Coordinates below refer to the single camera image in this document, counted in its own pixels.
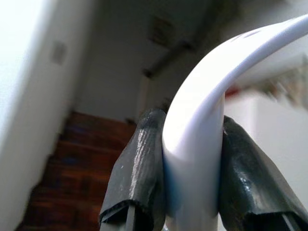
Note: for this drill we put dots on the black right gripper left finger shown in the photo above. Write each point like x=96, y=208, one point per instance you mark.
x=134, y=180

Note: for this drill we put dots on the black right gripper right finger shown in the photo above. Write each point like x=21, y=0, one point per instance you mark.
x=250, y=183

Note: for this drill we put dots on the dark wooden staircase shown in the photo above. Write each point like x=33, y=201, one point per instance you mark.
x=72, y=168

